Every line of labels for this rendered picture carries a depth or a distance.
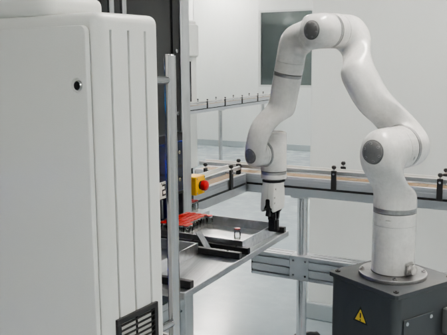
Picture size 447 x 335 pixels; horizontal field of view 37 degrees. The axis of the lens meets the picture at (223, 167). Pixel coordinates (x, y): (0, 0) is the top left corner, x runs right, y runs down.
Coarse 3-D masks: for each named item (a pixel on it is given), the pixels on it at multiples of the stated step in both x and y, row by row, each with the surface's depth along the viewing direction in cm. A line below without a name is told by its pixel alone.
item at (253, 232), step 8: (216, 216) 236; (216, 224) 237; (224, 224) 235; (232, 224) 234; (240, 224) 232; (248, 224) 231; (256, 224) 229; (264, 224) 228; (208, 232) 227; (216, 232) 227; (224, 232) 227; (232, 232) 226; (248, 232) 226; (256, 232) 226; (264, 232) 217; (272, 232) 223; (208, 240) 209; (216, 240) 208; (224, 240) 206; (232, 240) 205; (248, 240) 207; (256, 240) 212
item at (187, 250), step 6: (162, 240) 207; (162, 246) 207; (180, 246) 204; (186, 246) 203; (192, 246) 199; (162, 252) 204; (180, 252) 193; (186, 252) 196; (192, 252) 199; (162, 258) 197; (180, 258) 193; (186, 258) 196; (162, 264) 184; (162, 270) 185
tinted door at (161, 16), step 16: (128, 0) 207; (144, 0) 214; (160, 0) 222; (160, 16) 223; (160, 32) 224; (160, 48) 224; (160, 64) 225; (160, 96) 226; (160, 112) 227; (160, 128) 228
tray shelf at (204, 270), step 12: (264, 240) 217; (276, 240) 220; (252, 252) 204; (180, 264) 192; (192, 264) 192; (204, 264) 192; (216, 264) 192; (228, 264) 192; (240, 264) 197; (180, 276) 182; (192, 276) 182; (204, 276) 182; (216, 276) 184; (180, 288) 172; (192, 288) 172
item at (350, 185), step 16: (208, 160) 334; (224, 160) 330; (240, 160) 315; (256, 176) 312; (288, 176) 305; (304, 176) 306; (320, 176) 306; (336, 176) 293; (352, 176) 293; (416, 176) 286; (432, 176) 283; (288, 192) 306; (304, 192) 302; (320, 192) 298; (336, 192) 295; (352, 192) 291; (368, 192) 288; (416, 192) 278; (432, 192) 275; (432, 208) 276
